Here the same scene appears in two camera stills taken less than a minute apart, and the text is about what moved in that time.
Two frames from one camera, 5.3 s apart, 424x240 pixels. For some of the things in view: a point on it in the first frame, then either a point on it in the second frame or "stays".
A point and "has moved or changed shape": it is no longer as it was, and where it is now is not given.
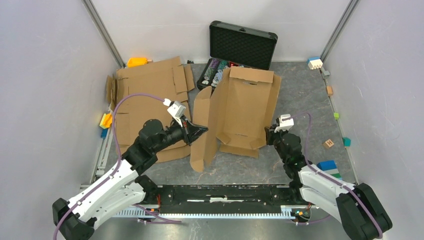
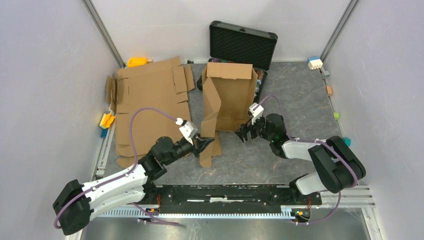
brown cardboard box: (238, 116) has moved or changed shape
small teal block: (346, 141) stays
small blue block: (104, 133) stays
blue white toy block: (314, 62) stays
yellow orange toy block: (106, 120) stays
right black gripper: (270, 133) -> (244, 128)
